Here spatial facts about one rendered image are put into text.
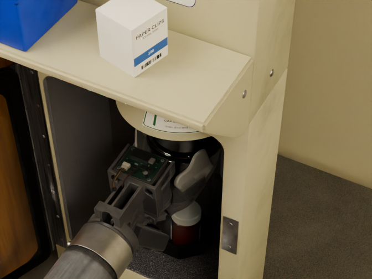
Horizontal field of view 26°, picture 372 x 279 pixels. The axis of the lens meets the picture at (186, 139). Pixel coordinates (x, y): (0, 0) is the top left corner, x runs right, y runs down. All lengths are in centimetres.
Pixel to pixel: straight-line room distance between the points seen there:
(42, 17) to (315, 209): 74
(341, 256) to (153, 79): 67
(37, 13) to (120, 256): 32
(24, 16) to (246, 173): 33
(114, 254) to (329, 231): 53
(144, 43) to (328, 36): 60
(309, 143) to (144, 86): 76
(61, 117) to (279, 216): 48
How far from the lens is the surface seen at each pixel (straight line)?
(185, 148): 110
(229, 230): 106
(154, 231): 109
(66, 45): 86
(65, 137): 115
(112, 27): 79
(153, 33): 80
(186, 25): 86
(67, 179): 120
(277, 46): 91
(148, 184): 101
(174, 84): 80
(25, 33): 84
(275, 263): 137
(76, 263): 97
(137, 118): 103
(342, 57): 137
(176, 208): 107
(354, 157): 150
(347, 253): 140
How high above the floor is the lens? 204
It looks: 46 degrees down
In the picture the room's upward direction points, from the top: straight up
